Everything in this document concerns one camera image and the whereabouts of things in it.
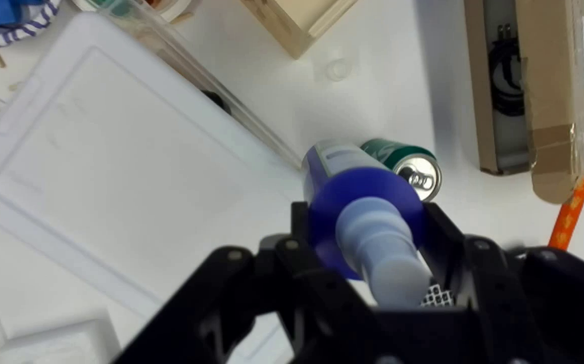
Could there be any light wooden box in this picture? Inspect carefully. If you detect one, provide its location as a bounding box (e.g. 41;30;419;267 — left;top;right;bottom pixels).
239;0;361;61

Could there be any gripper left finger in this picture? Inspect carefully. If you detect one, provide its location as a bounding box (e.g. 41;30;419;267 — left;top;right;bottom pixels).
113;201;374;364

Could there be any green drink can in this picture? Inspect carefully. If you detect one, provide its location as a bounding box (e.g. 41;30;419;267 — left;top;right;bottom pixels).
360;138;443;203

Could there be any black cable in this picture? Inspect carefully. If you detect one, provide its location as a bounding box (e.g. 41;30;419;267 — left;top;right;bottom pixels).
488;23;526;118

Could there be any small clear plastic cap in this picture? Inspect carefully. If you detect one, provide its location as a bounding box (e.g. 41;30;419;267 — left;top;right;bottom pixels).
324;57;354;82

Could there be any large white plastic lid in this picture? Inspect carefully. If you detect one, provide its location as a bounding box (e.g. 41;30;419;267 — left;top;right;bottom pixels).
0;12;307;325

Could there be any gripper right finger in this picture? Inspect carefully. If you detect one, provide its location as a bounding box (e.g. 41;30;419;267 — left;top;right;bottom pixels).
418;201;584;364

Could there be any clear plastic container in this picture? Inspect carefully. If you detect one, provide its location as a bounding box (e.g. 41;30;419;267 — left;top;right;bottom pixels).
101;0;304;170

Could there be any open cardboard box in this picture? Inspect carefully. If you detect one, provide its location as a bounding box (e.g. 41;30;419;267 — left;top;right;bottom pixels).
463;0;584;205

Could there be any blue and white striped cloth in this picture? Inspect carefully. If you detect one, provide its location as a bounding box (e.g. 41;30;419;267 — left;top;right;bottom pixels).
0;0;63;49

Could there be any orange patterned strip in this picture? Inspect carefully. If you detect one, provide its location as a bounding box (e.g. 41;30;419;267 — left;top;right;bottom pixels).
548;139;584;251

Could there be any blue block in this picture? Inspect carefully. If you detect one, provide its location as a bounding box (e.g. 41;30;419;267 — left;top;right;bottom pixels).
0;0;46;27

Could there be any blue bottle with grey cap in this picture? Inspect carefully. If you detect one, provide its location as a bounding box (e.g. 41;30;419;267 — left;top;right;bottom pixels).
301;140;435;309

